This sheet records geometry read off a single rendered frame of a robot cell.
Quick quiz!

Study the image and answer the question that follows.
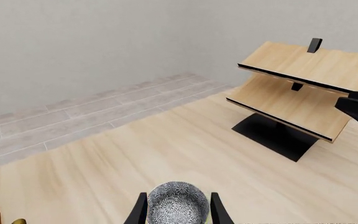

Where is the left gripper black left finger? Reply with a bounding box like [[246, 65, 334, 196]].
[[123, 192, 149, 224]]

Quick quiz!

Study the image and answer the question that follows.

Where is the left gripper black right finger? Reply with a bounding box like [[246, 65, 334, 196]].
[[210, 192, 236, 224]]

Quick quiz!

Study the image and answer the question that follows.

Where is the black white patterned bowl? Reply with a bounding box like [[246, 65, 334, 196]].
[[146, 180, 213, 224]]

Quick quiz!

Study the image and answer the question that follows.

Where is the wooden two-tier rack black base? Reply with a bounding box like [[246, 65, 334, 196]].
[[225, 37, 358, 163]]

